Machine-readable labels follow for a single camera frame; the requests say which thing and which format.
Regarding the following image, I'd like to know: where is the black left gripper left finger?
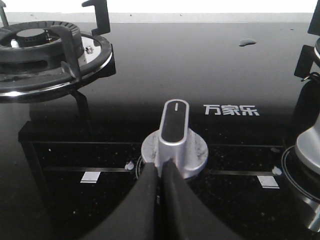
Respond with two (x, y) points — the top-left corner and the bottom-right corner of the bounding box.
(82, 163), (158, 240)

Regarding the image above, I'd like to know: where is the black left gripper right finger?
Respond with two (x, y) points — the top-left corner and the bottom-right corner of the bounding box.
(161, 159), (237, 240)

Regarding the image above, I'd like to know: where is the black left pot support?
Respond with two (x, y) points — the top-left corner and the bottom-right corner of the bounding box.
(0, 0), (114, 101)

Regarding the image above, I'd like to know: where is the black pot support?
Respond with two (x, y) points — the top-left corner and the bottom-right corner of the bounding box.
(0, 0), (114, 101)
(294, 0), (320, 83)

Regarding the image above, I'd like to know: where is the black right pot support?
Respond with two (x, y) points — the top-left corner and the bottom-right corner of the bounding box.
(294, 0), (320, 83)

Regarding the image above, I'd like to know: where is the silver left control knob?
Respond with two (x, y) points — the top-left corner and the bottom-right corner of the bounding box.
(141, 99), (209, 179)

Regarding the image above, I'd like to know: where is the silver control knob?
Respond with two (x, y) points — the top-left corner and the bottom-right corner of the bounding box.
(294, 124), (320, 175)
(141, 99), (209, 179)

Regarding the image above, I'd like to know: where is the black glass gas cooktop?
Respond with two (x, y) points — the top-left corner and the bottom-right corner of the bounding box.
(0, 22), (320, 240)

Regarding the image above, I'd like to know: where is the silver right control knob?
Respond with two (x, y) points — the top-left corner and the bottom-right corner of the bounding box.
(294, 124), (320, 175)

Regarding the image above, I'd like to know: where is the black left burner head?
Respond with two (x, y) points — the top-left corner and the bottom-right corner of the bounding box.
(0, 20), (84, 75)

